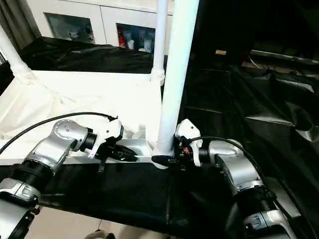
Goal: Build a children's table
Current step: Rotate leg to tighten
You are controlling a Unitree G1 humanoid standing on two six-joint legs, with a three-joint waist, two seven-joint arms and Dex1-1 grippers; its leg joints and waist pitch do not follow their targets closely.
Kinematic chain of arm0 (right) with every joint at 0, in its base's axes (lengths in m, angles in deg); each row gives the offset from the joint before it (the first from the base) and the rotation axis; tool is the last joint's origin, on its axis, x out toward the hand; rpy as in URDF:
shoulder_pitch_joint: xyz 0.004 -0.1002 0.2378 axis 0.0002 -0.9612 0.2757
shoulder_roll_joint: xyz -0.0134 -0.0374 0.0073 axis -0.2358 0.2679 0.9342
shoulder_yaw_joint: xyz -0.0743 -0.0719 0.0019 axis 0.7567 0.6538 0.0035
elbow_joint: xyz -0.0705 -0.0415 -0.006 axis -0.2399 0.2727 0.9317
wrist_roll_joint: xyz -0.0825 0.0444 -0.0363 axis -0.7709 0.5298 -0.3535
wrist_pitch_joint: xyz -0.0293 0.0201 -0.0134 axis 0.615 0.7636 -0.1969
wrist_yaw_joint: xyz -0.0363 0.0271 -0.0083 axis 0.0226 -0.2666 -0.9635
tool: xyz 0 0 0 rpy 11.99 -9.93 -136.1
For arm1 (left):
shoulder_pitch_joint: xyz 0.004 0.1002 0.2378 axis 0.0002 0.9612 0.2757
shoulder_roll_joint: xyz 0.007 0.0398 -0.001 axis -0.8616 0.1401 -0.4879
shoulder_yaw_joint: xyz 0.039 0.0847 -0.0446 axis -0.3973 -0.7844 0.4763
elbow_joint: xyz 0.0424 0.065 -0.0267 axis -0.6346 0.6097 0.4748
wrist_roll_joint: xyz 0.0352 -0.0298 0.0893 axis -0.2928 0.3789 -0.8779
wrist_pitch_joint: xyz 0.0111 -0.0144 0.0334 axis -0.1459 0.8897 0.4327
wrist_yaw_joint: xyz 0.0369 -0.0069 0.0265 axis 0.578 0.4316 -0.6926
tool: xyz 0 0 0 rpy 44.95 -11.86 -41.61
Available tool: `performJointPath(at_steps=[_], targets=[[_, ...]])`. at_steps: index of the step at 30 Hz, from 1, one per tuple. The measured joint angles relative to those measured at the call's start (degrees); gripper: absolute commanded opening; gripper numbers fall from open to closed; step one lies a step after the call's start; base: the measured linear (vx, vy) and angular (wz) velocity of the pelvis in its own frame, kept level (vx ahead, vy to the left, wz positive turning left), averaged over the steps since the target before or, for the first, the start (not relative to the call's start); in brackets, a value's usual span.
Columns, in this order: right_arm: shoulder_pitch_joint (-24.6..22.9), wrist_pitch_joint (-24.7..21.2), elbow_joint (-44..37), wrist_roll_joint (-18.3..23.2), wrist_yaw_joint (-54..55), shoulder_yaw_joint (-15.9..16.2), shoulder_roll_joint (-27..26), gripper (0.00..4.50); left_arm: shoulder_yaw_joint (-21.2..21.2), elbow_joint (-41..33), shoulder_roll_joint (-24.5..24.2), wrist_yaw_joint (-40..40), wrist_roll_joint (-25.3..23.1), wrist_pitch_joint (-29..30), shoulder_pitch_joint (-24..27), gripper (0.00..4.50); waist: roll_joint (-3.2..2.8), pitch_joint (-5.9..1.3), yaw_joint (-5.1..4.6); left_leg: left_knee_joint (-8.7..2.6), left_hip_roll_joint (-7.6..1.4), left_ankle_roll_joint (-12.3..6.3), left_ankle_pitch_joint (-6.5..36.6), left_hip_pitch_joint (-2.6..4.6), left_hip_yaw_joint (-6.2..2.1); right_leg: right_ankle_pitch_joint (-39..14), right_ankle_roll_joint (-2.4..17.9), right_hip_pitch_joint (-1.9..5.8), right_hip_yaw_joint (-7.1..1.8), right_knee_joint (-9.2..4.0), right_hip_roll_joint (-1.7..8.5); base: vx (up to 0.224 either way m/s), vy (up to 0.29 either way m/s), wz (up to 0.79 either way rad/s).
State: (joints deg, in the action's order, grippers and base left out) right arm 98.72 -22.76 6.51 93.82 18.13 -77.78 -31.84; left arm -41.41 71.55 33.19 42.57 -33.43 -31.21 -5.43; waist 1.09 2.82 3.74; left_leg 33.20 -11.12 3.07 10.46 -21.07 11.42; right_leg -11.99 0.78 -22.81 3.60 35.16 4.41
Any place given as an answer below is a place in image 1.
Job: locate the small gold tag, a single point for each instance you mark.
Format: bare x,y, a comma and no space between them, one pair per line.
221,52

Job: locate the grey curtain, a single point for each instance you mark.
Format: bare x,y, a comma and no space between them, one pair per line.
15,22

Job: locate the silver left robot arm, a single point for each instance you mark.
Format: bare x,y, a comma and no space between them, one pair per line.
55,144

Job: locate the white plastic table leg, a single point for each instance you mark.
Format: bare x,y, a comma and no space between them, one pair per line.
159,35
177,74
12,55

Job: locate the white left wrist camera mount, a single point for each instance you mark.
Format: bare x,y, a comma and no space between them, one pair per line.
108,132

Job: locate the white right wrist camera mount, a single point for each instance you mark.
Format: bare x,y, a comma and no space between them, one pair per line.
187,130

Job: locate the black mat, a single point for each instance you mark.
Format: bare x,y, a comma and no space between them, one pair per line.
124,194

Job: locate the white plastic table top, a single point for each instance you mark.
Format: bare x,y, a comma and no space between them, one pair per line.
75,99

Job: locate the white cabinet with glass doors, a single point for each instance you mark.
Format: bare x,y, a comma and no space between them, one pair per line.
99,15

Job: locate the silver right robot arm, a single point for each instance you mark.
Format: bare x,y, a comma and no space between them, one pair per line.
234,167

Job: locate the black metal bar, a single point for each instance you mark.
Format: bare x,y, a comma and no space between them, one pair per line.
286,56

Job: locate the grey left robot foot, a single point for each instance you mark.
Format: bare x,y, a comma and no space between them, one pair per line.
98,235

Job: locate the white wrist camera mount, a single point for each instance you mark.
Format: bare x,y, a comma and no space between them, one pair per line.
187,130
108,132

